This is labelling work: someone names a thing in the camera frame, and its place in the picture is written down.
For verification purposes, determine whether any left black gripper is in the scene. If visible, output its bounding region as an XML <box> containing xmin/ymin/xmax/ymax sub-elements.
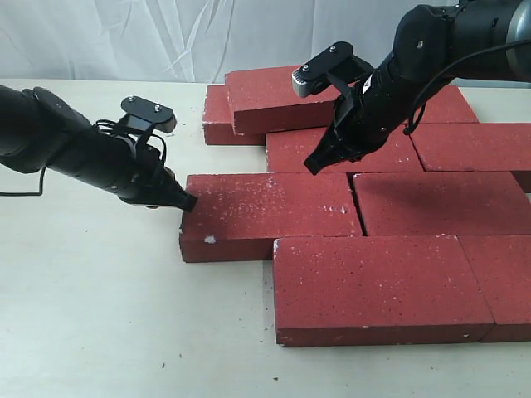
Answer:
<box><xmin>96</xmin><ymin>138</ymin><xmax>198</xmax><ymax>213</ymax></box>

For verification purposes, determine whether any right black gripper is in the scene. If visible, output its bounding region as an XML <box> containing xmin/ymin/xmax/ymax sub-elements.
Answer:
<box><xmin>304</xmin><ymin>61</ymin><xmax>425</xmax><ymax>175</ymax></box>

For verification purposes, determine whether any red brick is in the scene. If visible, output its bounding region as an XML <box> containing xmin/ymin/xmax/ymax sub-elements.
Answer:
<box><xmin>458</xmin><ymin>235</ymin><xmax>530</xmax><ymax>343</ymax></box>
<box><xmin>273</xmin><ymin>235</ymin><xmax>495</xmax><ymax>347</ymax></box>
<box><xmin>265</xmin><ymin>127</ymin><xmax>423</xmax><ymax>173</ymax></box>
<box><xmin>225</xmin><ymin>66</ymin><xmax>339</xmax><ymax>136</ymax></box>
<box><xmin>179</xmin><ymin>172</ymin><xmax>363</xmax><ymax>263</ymax></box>
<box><xmin>421</xmin><ymin>85</ymin><xmax>479</xmax><ymax>124</ymax></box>
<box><xmin>202</xmin><ymin>85</ymin><xmax>266</xmax><ymax>146</ymax></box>

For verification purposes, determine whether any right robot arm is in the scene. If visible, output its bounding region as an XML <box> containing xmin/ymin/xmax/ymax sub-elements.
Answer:
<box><xmin>292</xmin><ymin>1</ymin><xmax>530</xmax><ymax>175</ymax></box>

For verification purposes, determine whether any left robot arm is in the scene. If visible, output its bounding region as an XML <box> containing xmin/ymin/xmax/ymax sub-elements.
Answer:
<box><xmin>1</xmin><ymin>86</ymin><xmax>197</xmax><ymax>212</ymax></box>

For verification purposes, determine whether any red brick second row right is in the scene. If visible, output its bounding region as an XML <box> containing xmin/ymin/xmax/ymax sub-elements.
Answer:
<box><xmin>410</xmin><ymin>123</ymin><xmax>530</xmax><ymax>193</ymax></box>

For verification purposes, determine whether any red brick third row right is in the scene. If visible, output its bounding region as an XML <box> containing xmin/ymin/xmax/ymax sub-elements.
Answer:
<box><xmin>353</xmin><ymin>172</ymin><xmax>530</xmax><ymax>236</ymax></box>

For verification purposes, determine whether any white fabric backdrop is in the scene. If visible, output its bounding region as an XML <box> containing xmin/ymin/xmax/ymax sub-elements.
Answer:
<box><xmin>1</xmin><ymin>0</ymin><xmax>414</xmax><ymax>83</ymax></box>

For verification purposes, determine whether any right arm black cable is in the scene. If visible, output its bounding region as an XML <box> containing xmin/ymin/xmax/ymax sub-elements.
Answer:
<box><xmin>402</xmin><ymin>36</ymin><xmax>531</xmax><ymax>137</ymax></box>

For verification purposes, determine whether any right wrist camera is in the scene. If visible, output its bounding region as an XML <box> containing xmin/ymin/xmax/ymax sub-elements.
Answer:
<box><xmin>292</xmin><ymin>41</ymin><xmax>374</xmax><ymax>98</ymax></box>

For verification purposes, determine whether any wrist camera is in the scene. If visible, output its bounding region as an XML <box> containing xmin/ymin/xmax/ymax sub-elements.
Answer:
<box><xmin>114</xmin><ymin>95</ymin><xmax>177</xmax><ymax>137</ymax></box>
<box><xmin>292</xmin><ymin>41</ymin><xmax>374</xmax><ymax>98</ymax></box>

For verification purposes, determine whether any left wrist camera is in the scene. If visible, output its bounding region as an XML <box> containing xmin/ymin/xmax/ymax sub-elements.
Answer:
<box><xmin>114</xmin><ymin>95</ymin><xmax>177</xmax><ymax>137</ymax></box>

